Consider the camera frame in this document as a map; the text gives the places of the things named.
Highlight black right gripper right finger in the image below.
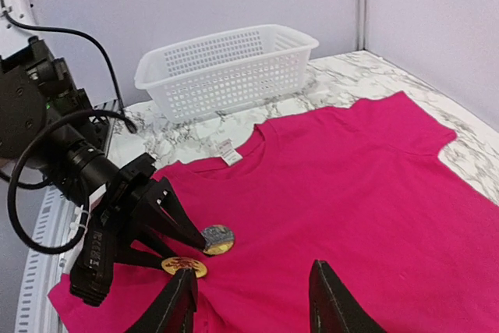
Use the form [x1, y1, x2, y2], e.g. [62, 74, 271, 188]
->
[309, 260, 385, 333]

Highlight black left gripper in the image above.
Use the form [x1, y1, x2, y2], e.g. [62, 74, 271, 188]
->
[58, 141, 207, 271]

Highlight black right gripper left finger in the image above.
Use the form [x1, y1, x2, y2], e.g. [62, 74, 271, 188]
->
[126, 268, 198, 333]

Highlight gold brooch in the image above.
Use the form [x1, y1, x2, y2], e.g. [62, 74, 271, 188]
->
[161, 257, 208, 278]

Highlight silver round brooch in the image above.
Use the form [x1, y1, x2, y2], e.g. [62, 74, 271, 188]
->
[201, 225, 235, 256]

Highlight magenta t-shirt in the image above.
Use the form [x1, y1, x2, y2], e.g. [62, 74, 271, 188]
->
[47, 90, 499, 333]

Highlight white shirt neck label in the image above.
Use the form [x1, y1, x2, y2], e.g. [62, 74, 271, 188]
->
[217, 139, 242, 166]

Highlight white plastic basket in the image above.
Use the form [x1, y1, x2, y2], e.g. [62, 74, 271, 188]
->
[134, 24, 319, 123]

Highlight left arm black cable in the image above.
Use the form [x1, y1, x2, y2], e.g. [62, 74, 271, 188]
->
[0, 5, 138, 257]

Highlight aluminium left corner post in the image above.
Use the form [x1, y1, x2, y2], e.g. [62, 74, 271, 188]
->
[356, 0, 369, 51]

